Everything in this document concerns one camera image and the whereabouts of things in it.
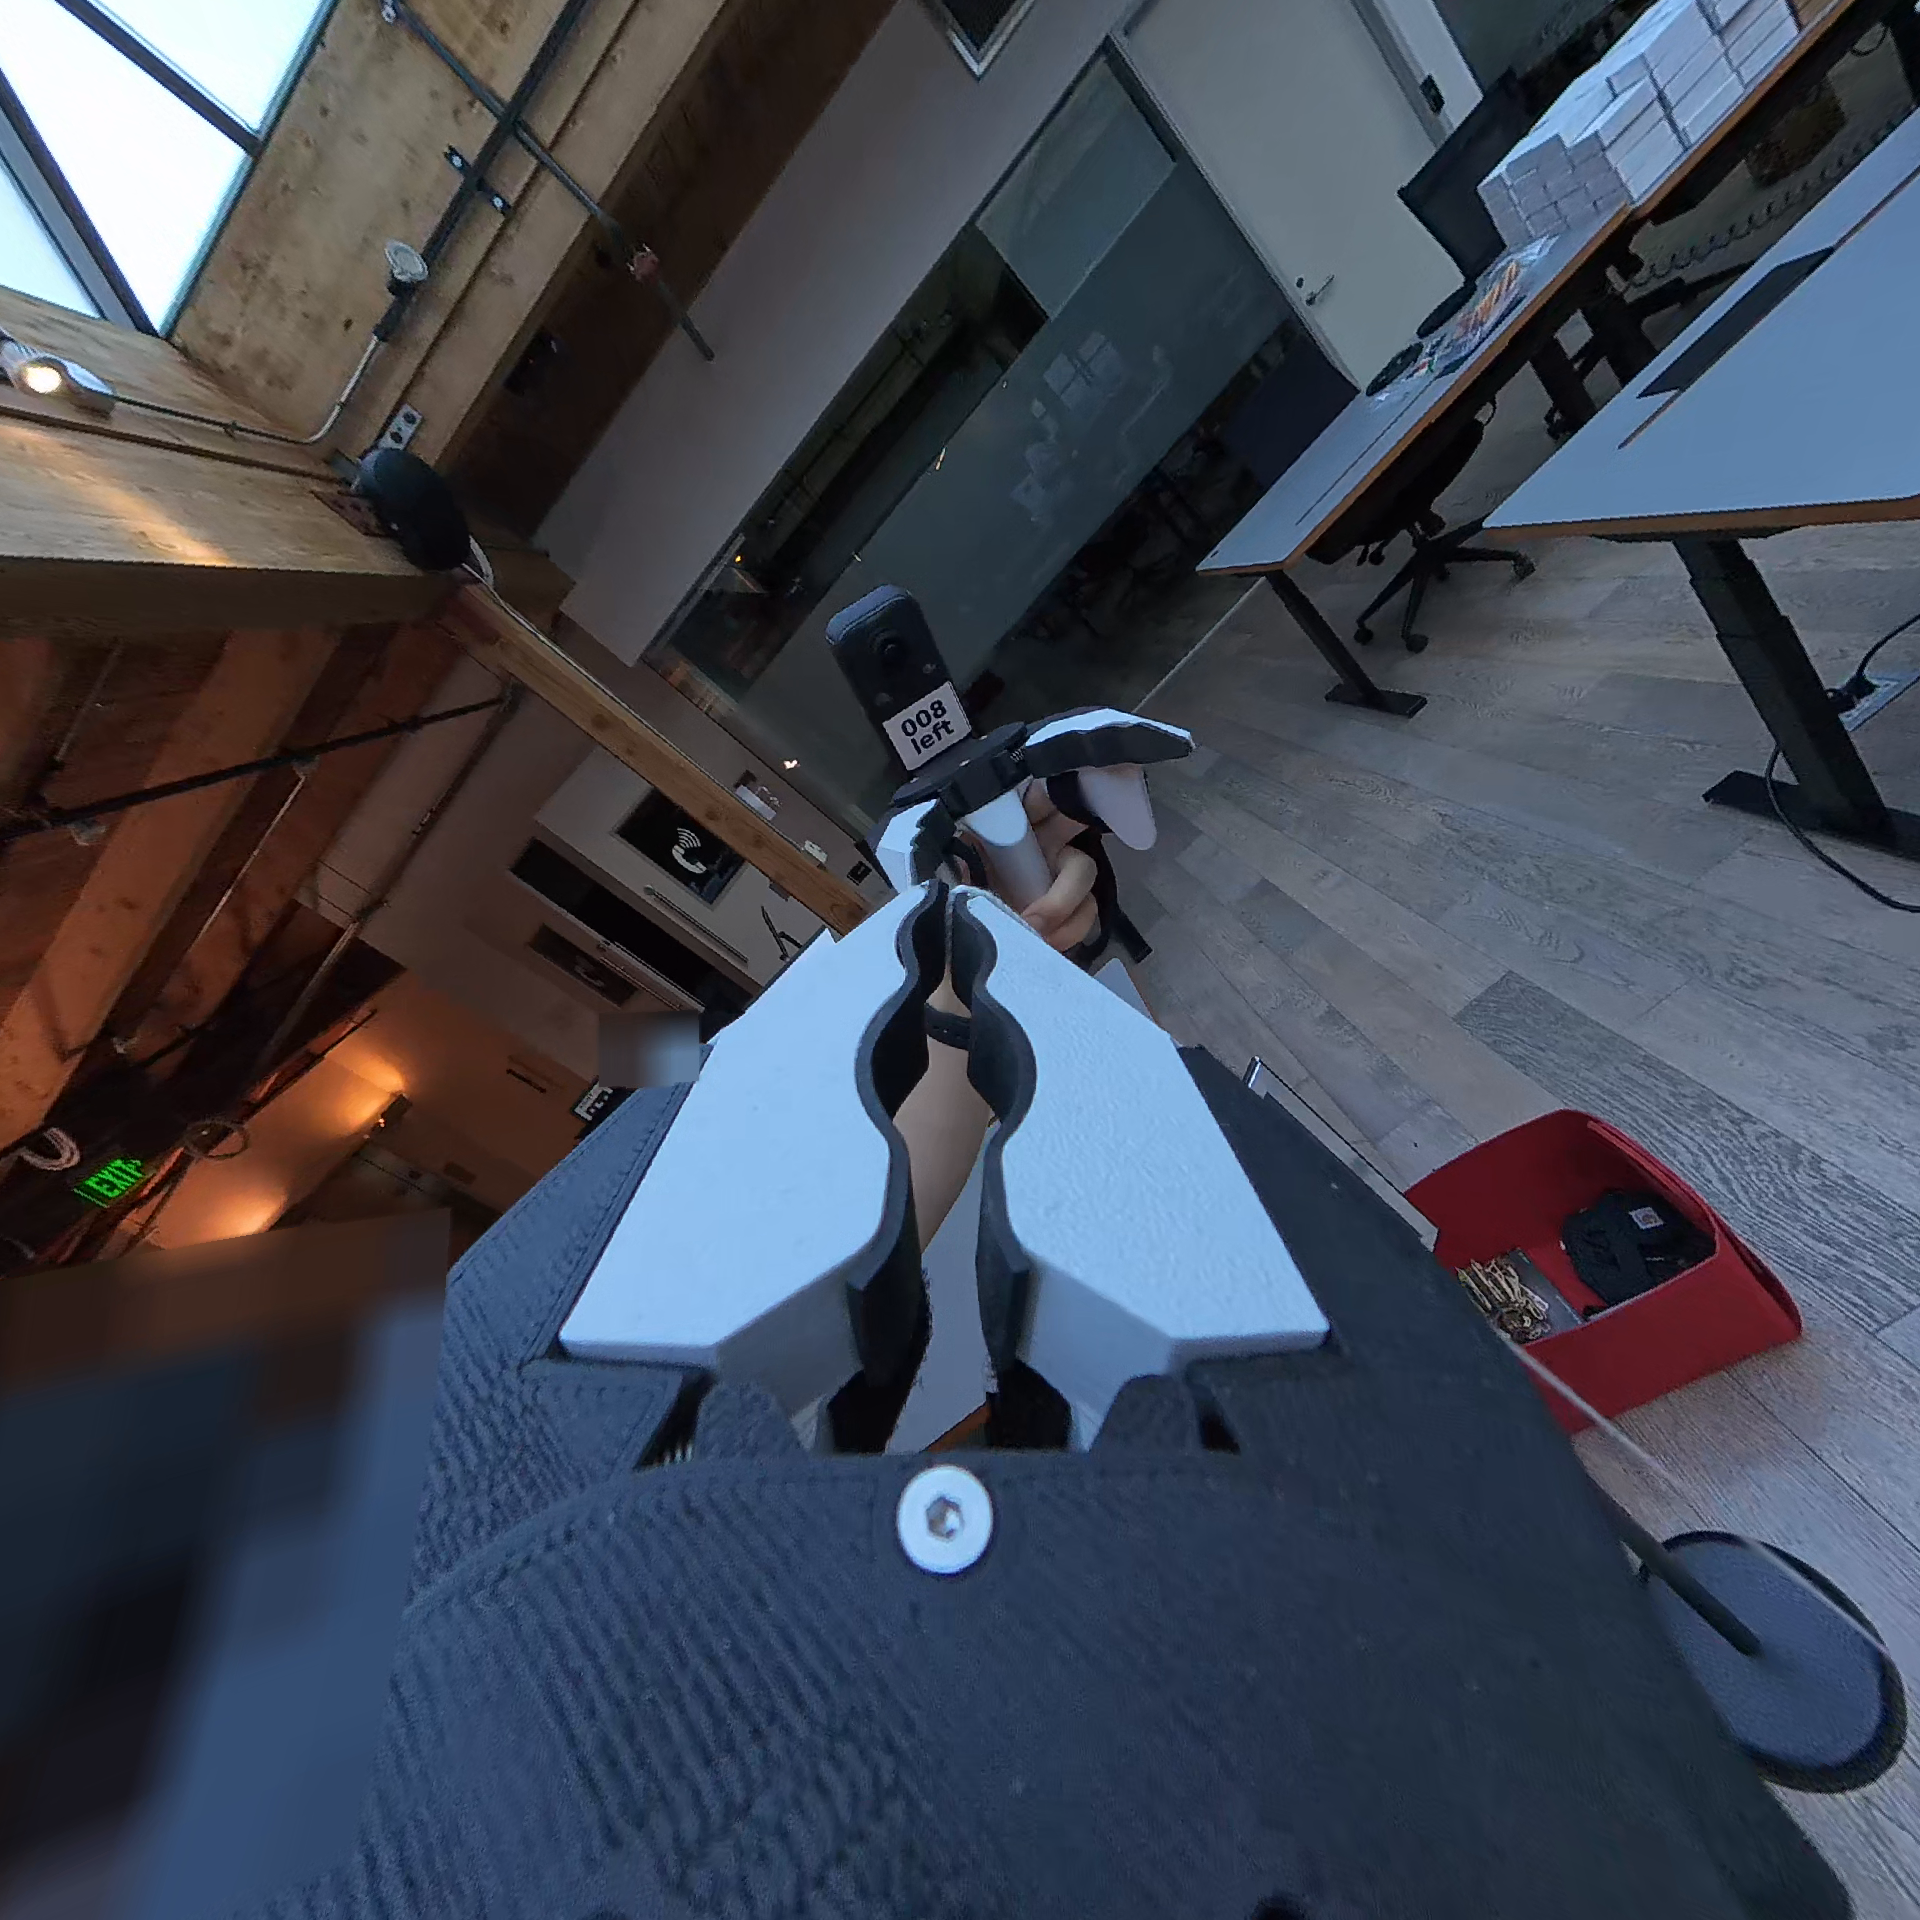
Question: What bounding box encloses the frosted glass partition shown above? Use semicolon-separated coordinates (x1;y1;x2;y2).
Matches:
645;51;1360;796

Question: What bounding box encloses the black monitor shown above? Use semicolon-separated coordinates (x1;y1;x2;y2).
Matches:
1399;65;1563;279

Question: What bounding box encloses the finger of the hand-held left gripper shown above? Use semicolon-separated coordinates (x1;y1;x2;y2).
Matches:
1032;706;1197;774
873;800;962;895

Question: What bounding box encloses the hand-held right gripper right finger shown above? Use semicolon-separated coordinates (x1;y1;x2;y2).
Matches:
948;883;1335;1452

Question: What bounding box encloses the stack of white boxes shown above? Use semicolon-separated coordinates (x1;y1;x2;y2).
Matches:
1476;0;1809;242

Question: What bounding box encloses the gold chain bundle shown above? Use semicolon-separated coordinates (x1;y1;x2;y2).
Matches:
1455;1256;1563;1344

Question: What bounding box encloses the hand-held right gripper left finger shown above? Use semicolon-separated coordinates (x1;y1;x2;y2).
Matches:
559;881;954;1452

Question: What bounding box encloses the black round speaker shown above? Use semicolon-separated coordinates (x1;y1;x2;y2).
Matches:
352;448;480;575

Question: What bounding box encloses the ceiling spot lamp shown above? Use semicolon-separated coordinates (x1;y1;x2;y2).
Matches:
0;336;120;419

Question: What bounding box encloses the black pouch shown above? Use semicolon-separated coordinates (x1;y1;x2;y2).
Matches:
1560;1186;1719;1305

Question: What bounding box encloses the person's left forearm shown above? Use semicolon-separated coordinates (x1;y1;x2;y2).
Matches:
899;1045;1000;1251

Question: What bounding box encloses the black round-base stand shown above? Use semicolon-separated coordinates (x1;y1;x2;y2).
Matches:
1507;1334;1910;1793

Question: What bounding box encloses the white door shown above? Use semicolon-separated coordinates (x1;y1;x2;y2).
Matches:
1117;0;1488;393

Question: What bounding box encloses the skylight window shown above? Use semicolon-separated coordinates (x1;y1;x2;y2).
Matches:
0;0;335;334

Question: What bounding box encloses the black phone sign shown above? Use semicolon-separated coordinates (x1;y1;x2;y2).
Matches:
618;793;752;910

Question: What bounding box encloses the black office chair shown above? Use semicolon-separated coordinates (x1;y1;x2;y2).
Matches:
1304;419;1535;654

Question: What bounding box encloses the grey-top desk with wooden edge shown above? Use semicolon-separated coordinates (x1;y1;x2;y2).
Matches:
1197;0;1920;717
1481;112;1920;842

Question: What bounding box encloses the black ceiling pipe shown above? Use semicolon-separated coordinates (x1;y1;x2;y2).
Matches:
382;0;719;362

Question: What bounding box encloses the person's left hand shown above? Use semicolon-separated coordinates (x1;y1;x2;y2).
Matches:
1028;855;1105;959

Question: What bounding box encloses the red storage bin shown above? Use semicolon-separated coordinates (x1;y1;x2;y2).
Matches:
1404;1109;1806;1434

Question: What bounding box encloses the colourful packet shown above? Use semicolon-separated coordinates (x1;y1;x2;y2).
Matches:
1441;246;1548;347

